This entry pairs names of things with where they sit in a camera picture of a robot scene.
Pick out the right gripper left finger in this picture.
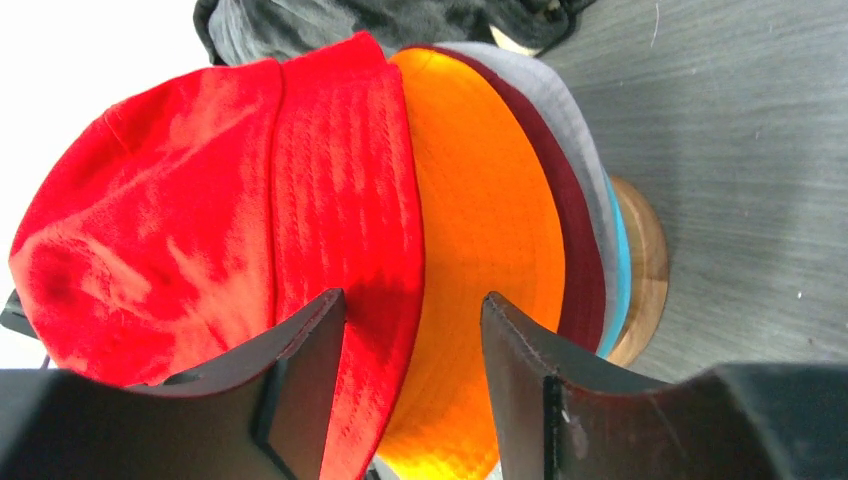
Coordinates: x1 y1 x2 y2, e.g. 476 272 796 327
1 289 345 479

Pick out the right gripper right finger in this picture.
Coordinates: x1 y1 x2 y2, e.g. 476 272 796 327
481 293 847 479

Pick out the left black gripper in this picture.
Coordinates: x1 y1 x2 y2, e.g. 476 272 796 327
1 290 39 340

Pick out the dark red bucket hat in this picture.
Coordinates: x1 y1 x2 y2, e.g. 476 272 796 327
412 45 607 354

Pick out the turquoise bucket hat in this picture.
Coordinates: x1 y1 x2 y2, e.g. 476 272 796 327
597 175 632 359

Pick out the wooden hat stand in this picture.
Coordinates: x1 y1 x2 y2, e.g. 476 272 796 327
608 177 669 367

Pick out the bright red bucket hat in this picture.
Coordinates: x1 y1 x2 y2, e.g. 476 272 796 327
9 33 424 479

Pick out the orange bucket hat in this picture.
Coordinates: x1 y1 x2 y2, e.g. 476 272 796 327
378 48 565 479

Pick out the grey bucket hat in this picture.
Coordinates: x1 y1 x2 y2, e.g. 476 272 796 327
436 42 618 335

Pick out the black floral plush blanket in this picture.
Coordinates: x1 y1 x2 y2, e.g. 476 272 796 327
192 0 590 66

